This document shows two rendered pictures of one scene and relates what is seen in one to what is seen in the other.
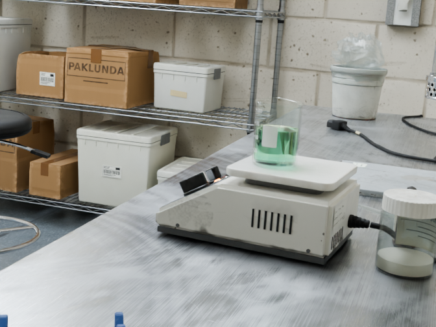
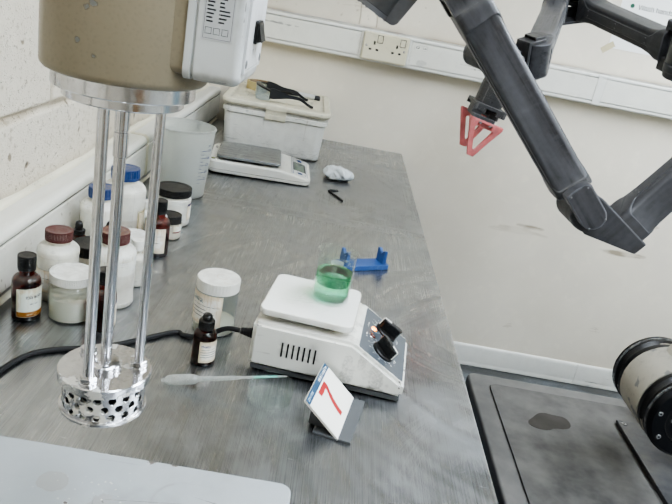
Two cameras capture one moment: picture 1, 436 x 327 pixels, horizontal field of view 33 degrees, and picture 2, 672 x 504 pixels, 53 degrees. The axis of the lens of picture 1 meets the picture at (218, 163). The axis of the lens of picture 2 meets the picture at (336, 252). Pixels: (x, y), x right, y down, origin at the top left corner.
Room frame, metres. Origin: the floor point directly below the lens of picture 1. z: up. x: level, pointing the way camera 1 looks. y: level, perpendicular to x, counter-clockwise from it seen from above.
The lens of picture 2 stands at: (1.57, -0.33, 1.21)
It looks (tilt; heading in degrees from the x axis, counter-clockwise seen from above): 21 degrees down; 161
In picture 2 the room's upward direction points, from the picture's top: 11 degrees clockwise
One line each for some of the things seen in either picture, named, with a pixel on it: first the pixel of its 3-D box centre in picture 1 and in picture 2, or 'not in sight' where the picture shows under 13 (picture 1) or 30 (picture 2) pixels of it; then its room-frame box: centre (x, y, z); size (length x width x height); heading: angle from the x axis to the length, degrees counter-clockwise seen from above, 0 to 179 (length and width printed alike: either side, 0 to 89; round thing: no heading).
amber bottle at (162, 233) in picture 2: not in sight; (158, 227); (0.48, -0.27, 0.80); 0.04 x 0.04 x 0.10
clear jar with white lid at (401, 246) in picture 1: (408, 233); (215, 302); (0.73, -0.20, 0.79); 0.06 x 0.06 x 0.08
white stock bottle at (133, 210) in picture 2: not in sight; (123, 203); (0.42, -0.33, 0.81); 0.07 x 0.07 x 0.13
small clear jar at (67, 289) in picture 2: not in sight; (71, 293); (0.71, -0.39, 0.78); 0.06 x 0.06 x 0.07
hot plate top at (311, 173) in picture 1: (293, 169); (313, 301); (0.80, -0.08, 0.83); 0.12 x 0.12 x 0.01; 67
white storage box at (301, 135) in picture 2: not in sight; (276, 119); (-0.47, 0.10, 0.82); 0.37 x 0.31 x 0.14; 167
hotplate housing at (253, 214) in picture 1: (268, 203); (326, 334); (0.81, -0.06, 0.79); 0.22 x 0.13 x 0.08; 67
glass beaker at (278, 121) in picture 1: (276, 132); (335, 275); (0.80, -0.06, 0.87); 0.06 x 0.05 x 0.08; 6
